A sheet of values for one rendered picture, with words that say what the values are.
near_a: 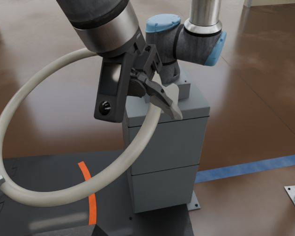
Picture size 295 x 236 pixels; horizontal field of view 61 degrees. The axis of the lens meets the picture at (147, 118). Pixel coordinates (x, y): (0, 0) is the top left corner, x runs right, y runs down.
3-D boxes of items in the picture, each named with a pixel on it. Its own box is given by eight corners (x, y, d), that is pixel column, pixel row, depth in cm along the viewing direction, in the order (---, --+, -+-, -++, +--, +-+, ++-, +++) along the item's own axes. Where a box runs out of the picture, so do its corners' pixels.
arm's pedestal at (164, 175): (118, 164, 199) (107, 69, 144) (178, 154, 207) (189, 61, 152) (127, 223, 162) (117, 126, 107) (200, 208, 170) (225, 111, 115)
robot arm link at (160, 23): (153, 45, 125) (154, 9, 113) (186, 52, 119) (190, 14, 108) (139, 58, 114) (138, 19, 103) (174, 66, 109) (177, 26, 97)
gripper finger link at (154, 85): (178, 98, 45) (140, 69, 42) (175, 105, 44) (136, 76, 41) (162, 105, 49) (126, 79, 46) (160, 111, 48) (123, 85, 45)
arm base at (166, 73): (140, 64, 130) (140, 46, 124) (176, 63, 131) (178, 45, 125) (142, 84, 116) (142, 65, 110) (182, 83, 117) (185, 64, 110)
